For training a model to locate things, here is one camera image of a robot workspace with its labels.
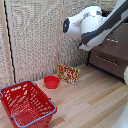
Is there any red shopping basket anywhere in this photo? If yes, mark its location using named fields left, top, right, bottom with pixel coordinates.
left=0, top=79, right=58, bottom=128

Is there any brown drawer cabinet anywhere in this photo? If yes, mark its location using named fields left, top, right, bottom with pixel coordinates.
left=85, top=9, right=128, bottom=82

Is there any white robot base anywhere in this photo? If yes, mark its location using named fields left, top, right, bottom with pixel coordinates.
left=113, top=110, right=128, bottom=128

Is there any wicker folding screen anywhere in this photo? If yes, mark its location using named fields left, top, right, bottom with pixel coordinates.
left=0, top=0, right=101, bottom=90

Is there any colourful patterned box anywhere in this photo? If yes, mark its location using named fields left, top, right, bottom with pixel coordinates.
left=56, top=63, right=82, bottom=87

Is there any long silver drawer handle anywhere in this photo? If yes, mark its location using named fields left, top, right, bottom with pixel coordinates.
left=95, top=54, right=121, bottom=67
left=106, top=37, right=120, bottom=44

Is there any red plastic bowl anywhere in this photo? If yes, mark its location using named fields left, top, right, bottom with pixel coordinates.
left=43, top=75, right=61, bottom=90

